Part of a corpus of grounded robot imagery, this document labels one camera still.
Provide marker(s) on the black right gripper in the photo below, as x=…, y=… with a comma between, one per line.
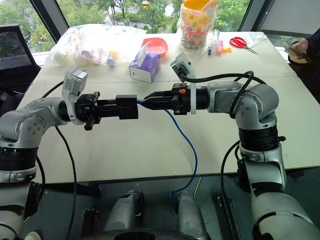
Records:
x=181, y=102

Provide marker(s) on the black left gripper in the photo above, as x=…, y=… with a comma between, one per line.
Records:
x=86, y=107

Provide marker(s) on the small black box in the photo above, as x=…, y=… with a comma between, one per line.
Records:
x=128, y=107

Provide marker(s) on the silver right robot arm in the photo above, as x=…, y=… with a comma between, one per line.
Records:
x=260, y=100

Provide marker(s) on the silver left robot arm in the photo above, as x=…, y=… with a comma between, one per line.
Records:
x=25, y=120

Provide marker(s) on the purple tissue box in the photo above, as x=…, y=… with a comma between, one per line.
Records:
x=147, y=67

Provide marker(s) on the bystander bare hand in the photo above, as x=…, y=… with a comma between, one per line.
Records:
x=298, y=46

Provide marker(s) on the blue-capped small tube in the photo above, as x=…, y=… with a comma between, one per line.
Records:
x=111, y=60

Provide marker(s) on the red plastic bowl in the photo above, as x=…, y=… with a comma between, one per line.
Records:
x=157, y=46

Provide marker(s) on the large clear plastic bag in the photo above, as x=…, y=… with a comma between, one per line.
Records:
x=87, y=45

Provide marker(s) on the blue pen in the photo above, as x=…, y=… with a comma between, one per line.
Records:
x=210, y=47

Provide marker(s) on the bag of colourful toys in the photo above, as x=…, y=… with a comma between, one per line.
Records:
x=196, y=27

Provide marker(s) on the small orange plastic piece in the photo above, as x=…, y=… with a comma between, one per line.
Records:
x=226, y=50

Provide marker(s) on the silver left robot leg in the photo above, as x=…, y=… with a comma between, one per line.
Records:
x=125, y=210

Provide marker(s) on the silver robot leg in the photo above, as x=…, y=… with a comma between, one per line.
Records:
x=125, y=210
x=190, y=217

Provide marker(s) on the black mesh office chair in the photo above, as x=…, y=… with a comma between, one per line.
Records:
x=12, y=50

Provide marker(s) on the small clear plastic bag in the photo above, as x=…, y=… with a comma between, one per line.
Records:
x=257, y=38

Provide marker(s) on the silver right robot leg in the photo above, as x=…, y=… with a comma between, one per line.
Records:
x=190, y=217

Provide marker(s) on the dark rounded robot torso edge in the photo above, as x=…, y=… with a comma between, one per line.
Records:
x=140, y=235

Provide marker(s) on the dark smartphone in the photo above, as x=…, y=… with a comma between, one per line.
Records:
x=290, y=47

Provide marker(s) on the bystander dark sleeve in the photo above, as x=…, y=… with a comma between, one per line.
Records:
x=313, y=62

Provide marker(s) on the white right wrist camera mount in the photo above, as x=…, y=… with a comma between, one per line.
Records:
x=183, y=63

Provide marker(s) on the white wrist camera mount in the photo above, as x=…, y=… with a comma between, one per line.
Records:
x=72, y=82
x=183, y=63

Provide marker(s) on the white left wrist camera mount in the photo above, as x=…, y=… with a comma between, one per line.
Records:
x=72, y=82

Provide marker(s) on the dark window frame post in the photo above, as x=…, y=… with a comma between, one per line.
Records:
x=50, y=17
x=275, y=15

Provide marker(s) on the black floor bracket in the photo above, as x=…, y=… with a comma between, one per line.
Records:
x=89, y=221

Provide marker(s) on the long black floor rail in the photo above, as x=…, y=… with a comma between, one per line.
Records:
x=228, y=215

